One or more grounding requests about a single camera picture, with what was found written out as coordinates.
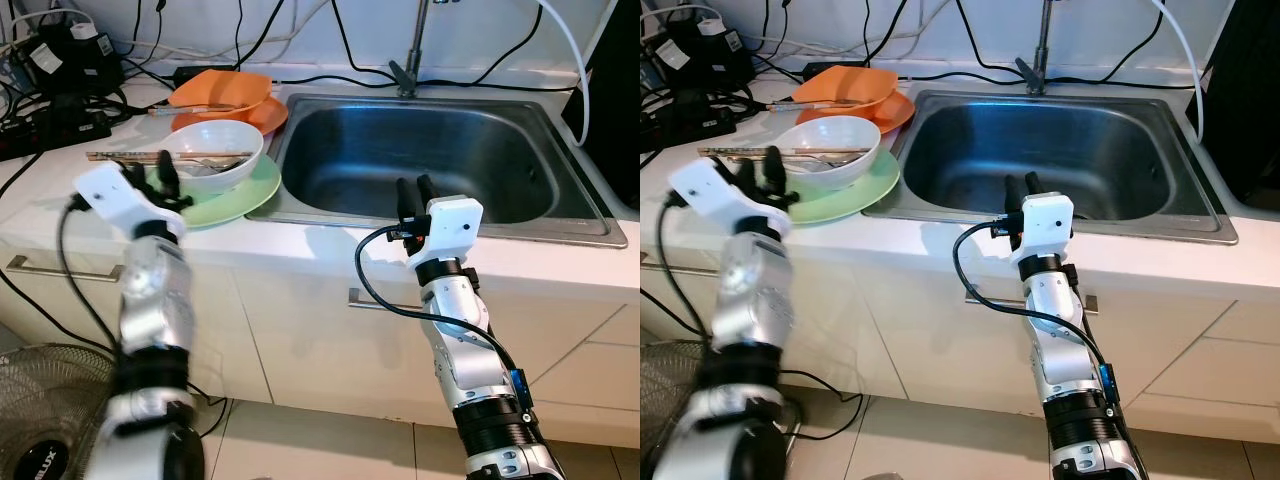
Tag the metal spoon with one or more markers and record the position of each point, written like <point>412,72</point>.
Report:
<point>822,166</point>
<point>205,170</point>

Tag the white bowl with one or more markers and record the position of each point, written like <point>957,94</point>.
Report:
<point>240,170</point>
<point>855,162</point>

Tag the green plate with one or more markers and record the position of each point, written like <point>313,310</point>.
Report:
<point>865,195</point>
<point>245,200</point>

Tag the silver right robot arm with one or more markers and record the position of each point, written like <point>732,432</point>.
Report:
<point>1060,320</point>
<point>460,320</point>

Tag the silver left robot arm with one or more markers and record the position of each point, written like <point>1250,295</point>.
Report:
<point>750,300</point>
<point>155,300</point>

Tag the white kitchen cabinet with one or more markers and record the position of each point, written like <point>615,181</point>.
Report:
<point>900,340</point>
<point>300,340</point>

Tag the stainless steel sink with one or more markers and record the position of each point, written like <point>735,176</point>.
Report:
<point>1020,140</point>
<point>400,150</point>

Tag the black power strip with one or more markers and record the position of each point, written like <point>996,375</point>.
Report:
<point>690,125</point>
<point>60,130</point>

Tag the black power brick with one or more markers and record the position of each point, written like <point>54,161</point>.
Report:
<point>195,75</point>
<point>822,72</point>

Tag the orange bowl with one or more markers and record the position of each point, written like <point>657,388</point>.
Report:
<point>225,88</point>
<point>850,85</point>

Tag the metal faucet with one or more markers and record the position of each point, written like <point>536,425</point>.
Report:
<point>411,70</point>
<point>1040,60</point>

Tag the white power plug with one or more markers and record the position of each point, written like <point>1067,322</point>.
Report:
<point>708,28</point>
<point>82,32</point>

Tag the black tall appliance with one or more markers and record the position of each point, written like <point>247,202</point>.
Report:
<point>615,90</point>
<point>1250,100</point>

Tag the black floor fan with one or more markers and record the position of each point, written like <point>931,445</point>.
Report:
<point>40,400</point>
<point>665,400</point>

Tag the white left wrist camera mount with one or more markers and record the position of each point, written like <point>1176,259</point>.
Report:
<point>115,195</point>
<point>705,190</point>

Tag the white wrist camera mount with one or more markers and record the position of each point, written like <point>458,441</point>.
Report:
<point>705,190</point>
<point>115,195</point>
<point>1045,225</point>
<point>452,228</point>

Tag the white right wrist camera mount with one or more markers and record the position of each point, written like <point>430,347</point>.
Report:
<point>1045,225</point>
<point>452,228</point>

